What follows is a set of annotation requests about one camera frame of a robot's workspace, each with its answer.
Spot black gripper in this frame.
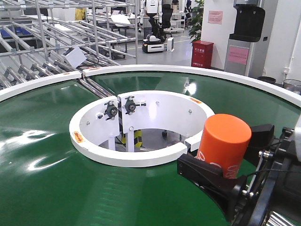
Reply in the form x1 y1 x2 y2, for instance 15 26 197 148
177 124 301 226

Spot orange cylindrical capacitor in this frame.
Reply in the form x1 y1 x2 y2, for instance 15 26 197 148
196 113 252 179

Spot white outer conveyor rim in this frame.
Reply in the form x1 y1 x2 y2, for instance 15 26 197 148
0 65 301 107

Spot black water dispenser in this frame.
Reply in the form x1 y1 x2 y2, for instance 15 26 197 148
224 0 265 75

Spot red fire extinguisher box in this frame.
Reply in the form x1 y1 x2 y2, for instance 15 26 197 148
191 40 214 69

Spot potted green plant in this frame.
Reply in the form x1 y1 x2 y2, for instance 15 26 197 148
189 0 204 42

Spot white humanoid robot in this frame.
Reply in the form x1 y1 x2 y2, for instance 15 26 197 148
140 0 173 53

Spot steel roller rack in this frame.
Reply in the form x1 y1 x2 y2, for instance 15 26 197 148
0 0 139 101

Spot white inner conveyor ring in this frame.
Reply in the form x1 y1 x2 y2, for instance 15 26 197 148
69 90 216 168

